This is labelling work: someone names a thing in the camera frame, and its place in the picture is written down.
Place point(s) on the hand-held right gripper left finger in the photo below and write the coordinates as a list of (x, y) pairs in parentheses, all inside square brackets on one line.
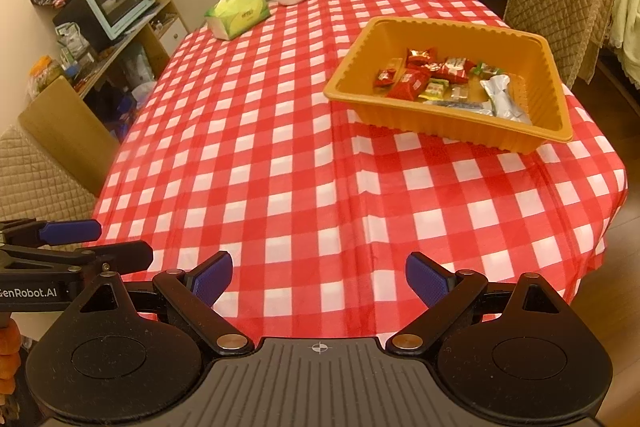
[(212, 277)]

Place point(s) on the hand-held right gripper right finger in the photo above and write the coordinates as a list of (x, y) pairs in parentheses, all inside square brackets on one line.
[(425, 279)]

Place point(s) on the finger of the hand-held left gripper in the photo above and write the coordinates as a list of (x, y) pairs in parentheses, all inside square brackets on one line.
[(125, 257), (70, 232)]

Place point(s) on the orange plastic tray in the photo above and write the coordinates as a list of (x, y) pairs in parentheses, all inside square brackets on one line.
[(400, 119)]

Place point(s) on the long grey snack packet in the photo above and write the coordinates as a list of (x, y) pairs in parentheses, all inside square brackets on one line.
[(460, 108)]

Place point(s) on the small clear candy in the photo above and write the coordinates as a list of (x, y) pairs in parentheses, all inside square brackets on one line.
[(459, 93)]

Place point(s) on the yellow green candy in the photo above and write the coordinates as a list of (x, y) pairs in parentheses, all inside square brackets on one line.
[(434, 89)]

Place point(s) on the large red snack packet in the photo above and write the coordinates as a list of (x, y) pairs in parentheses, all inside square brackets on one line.
[(407, 84)]

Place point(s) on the silver green snack packet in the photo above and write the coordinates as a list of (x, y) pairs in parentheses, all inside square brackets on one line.
[(502, 99)]

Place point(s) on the red candy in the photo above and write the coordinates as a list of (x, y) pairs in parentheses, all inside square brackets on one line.
[(386, 78)]

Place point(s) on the dark red white print packet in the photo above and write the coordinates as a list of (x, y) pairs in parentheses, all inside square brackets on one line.
[(457, 69)]

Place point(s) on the beige quilted chair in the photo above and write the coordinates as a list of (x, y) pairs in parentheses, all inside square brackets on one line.
[(35, 177)]

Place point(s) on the wooden shelf cabinet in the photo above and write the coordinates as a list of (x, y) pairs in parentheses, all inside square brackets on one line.
[(65, 122)]

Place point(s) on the light blue toaster oven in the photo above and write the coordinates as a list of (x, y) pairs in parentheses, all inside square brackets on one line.
[(117, 2)]

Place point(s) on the green tissue box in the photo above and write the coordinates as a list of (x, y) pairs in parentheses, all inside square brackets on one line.
[(240, 14)]

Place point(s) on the sofa with pale green cover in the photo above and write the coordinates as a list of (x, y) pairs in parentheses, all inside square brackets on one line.
[(627, 17)]

